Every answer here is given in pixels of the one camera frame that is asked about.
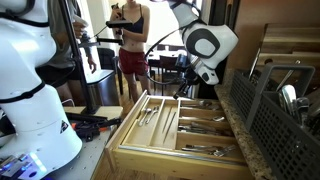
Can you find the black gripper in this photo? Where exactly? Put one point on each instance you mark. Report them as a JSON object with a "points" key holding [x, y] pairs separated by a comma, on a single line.
{"points": [[186, 80]]}

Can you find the silver spoon from holder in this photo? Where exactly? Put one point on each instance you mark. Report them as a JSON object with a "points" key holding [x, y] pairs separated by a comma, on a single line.
{"points": [[202, 104]]}

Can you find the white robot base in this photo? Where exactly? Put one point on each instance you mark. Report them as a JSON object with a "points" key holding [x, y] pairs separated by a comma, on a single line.
{"points": [[44, 140]]}

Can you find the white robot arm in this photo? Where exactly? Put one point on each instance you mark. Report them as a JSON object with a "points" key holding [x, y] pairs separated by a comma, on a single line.
{"points": [[206, 46]]}

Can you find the silver spoon in drawer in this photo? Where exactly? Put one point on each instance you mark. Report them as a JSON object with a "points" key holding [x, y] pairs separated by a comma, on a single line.
{"points": [[215, 119]]}

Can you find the knives bundle in drawer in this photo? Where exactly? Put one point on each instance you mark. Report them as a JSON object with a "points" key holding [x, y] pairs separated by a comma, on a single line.
{"points": [[203, 129]]}

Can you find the small silver spoon front compartment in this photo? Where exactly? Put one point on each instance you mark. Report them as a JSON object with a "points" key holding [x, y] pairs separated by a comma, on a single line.
{"points": [[146, 112]]}

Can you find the open wooden cutlery drawer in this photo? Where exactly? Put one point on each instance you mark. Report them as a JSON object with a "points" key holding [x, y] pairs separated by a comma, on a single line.
{"points": [[176, 166]]}

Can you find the forks bundle in drawer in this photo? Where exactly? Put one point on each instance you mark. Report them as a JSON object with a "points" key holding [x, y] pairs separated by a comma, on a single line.
{"points": [[218, 151]]}

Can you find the spoon left in holder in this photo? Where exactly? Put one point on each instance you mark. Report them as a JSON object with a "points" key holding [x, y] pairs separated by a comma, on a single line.
{"points": [[289, 95]]}

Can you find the dark grey utensil holder basket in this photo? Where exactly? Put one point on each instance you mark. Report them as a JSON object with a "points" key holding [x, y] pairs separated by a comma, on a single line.
{"points": [[291, 152]]}

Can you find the dark dining chair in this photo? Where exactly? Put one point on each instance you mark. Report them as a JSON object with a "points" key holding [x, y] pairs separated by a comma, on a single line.
{"points": [[170, 75]]}

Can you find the wooden chopstick upper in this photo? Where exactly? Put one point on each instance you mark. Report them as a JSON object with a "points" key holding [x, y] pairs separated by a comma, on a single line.
{"points": [[166, 120]]}

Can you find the wooden chopstick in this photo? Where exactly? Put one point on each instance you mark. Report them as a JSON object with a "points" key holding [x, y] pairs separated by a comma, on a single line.
{"points": [[166, 120], [169, 127]]}

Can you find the wooden chopstick lower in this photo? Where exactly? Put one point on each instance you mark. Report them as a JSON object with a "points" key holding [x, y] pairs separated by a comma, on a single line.
{"points": [[169, 127]]}

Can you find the wooden cutlery tray organizer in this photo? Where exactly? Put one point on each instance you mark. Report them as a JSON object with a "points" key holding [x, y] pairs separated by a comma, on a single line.
{"points": [[149, 137]]}

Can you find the person in red shorts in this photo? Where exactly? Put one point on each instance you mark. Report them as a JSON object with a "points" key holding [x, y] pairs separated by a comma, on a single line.
{"points": [[132, 61]]}

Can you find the steel trash can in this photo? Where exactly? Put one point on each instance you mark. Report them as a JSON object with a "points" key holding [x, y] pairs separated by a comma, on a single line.
{"points": [[102, 87]]}

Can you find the wooden cutting boards stack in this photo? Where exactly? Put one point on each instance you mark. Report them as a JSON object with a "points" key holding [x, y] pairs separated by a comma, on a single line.
{"points": [[284, 30]]}

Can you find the person in grey shirt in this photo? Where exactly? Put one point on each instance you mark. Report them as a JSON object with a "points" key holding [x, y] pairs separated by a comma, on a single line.
{"points": [[61, 71]]}

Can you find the black camera tripod stand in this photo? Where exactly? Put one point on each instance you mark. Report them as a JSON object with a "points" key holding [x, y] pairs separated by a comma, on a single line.
{"points": [[90, 107]]}

